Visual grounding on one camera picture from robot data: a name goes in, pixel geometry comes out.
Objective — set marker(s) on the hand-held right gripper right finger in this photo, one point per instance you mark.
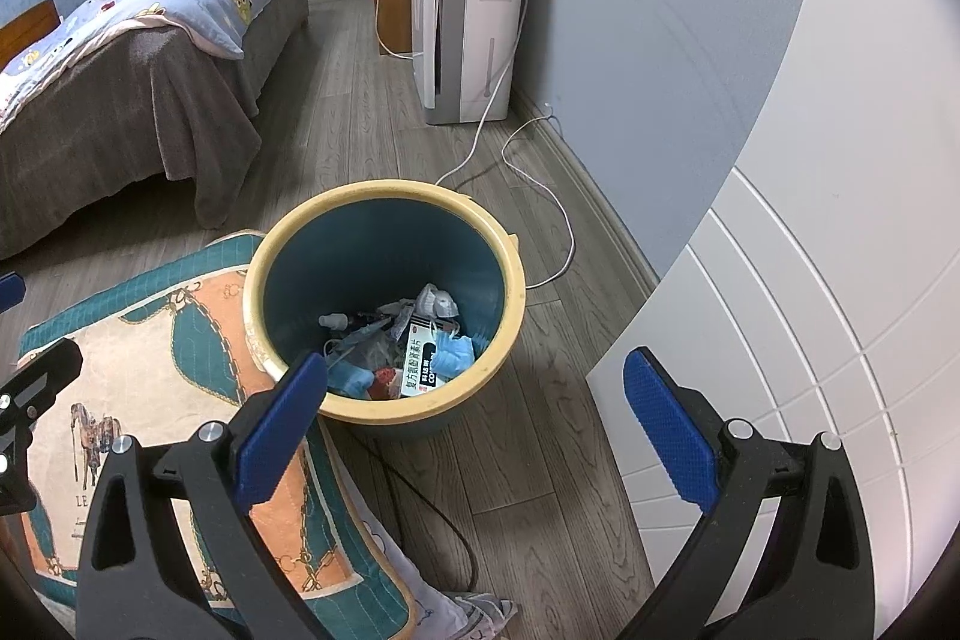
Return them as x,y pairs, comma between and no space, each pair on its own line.
671,430

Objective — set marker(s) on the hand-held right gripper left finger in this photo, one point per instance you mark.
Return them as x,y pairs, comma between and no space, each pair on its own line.
281,430

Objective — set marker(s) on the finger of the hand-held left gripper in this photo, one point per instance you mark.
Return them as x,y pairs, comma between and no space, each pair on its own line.
49,370
11,293

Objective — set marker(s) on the white medicine box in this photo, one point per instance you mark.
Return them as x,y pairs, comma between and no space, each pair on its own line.
418,359

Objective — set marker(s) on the teal bin with yellow rim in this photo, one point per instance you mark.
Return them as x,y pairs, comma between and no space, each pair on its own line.
360,257

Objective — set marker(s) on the patterned teal orange cushion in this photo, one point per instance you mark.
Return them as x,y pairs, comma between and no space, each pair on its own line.
150,347

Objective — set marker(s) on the small white bottle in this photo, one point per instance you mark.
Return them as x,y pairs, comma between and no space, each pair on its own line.
335,321

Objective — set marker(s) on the blue face mask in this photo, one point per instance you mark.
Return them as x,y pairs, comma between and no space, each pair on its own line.
454,355

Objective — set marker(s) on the white panelled wardrobe door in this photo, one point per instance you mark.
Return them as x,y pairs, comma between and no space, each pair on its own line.
825,310

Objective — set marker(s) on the wooden bed brown cover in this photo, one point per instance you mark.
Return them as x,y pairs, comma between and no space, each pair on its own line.
112,108

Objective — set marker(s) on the printed white cloth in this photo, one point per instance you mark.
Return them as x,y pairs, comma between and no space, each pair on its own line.
465,614

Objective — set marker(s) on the blue cartoon quilt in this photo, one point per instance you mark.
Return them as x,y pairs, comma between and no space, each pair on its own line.
172,10

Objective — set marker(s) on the white air purifier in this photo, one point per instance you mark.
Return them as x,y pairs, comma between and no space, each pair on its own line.
472,25

